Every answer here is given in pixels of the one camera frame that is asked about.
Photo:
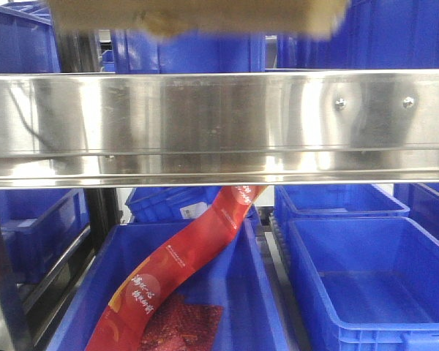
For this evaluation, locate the large brown cardboard box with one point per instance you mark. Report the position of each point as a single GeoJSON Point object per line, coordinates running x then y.
{"type": "Point", "coordinates": [318, 19]}

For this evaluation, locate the blue plastic bin rear centre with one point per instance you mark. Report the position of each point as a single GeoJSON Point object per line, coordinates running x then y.
{"type": "Point", "coordinates": [176, 203]}

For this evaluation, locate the blue plastic bin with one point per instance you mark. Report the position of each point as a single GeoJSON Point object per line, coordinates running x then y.
{"type": "Point", "coordinates": [373, 35]}
{"type": "Point", "coordinates": [38, 225]}
{"type": "Point", "coordinates": [136, 52]}
{"type": "Point", "coordinates": [176, 203]}
{"type": "Point", "coordinates": [27, 39]}
{"type": "Point", "coordinates": [423, 202]}
{"type": "Point", "coordinates": [366, 284]}
{"type": "Point", "coordinates": [235, 280]}
{"type": "Point", "coordinates": [322, 201]}

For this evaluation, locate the blue plastic bin rear right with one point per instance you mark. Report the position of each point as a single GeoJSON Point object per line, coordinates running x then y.
{"type": "Point", "coordinates": [322, 201]}

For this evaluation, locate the blue plastic bin upper centre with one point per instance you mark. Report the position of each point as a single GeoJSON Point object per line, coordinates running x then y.
{"type": "Point", "coordinates": [136, 52]}

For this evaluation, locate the red textured packet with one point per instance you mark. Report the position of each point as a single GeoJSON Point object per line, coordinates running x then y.
{"type": "Point", "coordinates": [178, 325]}

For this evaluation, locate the red printed paper strip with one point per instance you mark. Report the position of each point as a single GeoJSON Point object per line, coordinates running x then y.
{"type": "Point", "coordinates": [124, 320]}

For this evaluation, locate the blue plastic bin left lower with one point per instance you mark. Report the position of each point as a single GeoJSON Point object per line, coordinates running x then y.
{"type": "Point", "coordinates": [38, 225]}

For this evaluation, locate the blue plastic bin upper right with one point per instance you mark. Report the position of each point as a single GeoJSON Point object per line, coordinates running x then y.
{"type": "Point", "coordinates": [373, 35]}

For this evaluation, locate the blue plastic bin far right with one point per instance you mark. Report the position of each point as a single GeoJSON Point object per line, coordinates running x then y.
{"type": "Point", "coordinates": [423, 202]}

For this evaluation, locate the blue plastic bin upper left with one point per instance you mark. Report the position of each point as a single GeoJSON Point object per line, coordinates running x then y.
{"type": "Point", "coordinates": [27, 39]}

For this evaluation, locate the stainless steel shelf rail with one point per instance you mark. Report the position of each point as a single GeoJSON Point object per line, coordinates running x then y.
{"type": "Point", "coordinates": [106, 130]}

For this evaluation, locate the left shelf rail bolt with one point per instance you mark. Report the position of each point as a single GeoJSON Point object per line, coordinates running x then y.
{"type": "Point", "coordinates": [340, 103]}

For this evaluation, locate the shelf rail bolt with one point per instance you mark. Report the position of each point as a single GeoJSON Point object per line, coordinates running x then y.
{"type": "Point", "coordinates": [408, 102]}
{"type": "Point", "coordinates": [340, 103]}

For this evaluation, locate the right shelf rail bolt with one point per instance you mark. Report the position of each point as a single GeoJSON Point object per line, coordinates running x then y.
{"type": "Point", "coordinates": [408, 102]}

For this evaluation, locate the steel shelf upright post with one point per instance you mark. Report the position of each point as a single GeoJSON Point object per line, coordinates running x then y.
{"type": "Point", "coordinates": [14, 329]}

